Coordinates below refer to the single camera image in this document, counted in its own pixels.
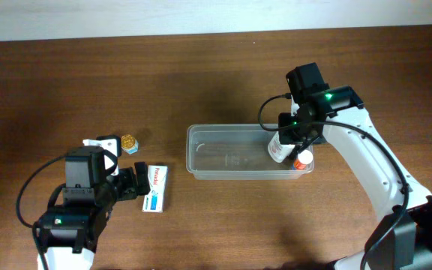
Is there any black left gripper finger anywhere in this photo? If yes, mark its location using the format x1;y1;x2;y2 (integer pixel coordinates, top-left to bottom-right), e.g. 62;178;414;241
134;162;151;194
82;135;121;173

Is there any white Panadol box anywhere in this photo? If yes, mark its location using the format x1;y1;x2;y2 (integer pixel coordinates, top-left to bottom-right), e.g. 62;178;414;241
142;165;168;213

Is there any clear plastic container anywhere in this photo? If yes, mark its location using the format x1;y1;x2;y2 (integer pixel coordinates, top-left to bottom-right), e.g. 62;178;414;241
186;124;315;180

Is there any white calamine lotion bottle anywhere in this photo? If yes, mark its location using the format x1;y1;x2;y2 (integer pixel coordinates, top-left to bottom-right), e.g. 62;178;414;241
268;132;295;164

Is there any gold-lid balm jar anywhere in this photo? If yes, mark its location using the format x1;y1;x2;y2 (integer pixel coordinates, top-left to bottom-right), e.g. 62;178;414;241
121;134;139;155

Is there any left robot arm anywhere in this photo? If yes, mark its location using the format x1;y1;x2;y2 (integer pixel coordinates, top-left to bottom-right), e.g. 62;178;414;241
32;135;150;269

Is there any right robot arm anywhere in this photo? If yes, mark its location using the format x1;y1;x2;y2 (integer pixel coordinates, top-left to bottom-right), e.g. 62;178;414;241
279;86;432;269

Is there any orange bottle white cap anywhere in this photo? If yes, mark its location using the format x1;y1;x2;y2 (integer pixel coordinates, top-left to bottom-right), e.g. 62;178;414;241
292;150;314;170

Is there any dark bottle white cap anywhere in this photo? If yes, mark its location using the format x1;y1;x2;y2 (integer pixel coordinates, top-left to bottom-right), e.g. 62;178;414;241
287;144;307;161

